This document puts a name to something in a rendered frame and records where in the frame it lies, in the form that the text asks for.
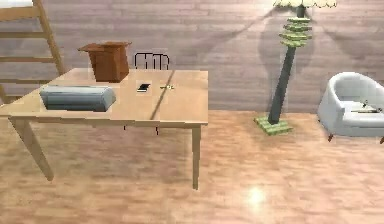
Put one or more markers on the light wooden table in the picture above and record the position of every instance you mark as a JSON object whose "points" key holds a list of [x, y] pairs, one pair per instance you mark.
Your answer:
{"points": [[180, 106]]}

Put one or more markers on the small pale keys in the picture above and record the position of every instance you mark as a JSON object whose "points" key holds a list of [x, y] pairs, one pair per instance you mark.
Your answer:
{"points": [[167, 87]]}

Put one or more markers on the green floor lamp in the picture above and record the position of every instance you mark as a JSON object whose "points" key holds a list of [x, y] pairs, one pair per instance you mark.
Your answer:
{"points": [[283, 83]]}

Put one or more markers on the brown box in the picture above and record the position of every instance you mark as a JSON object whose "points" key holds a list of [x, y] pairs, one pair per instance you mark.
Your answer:
{"points": [[110, 63]]}

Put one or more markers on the grey blue printer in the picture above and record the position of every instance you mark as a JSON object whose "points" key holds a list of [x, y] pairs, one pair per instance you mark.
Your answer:
{"points": [[76, 98]]}

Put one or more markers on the white armchair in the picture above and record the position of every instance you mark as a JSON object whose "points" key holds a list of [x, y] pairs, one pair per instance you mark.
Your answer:
{"points": [[343, 110]]}

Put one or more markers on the light wooden ladder shelf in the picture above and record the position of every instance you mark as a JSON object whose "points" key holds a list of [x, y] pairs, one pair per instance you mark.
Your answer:
{"points": [[50, 40]]}

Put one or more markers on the small dark object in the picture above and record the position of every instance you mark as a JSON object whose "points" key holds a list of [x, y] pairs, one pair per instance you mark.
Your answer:
{"points": [[366, 108]]}

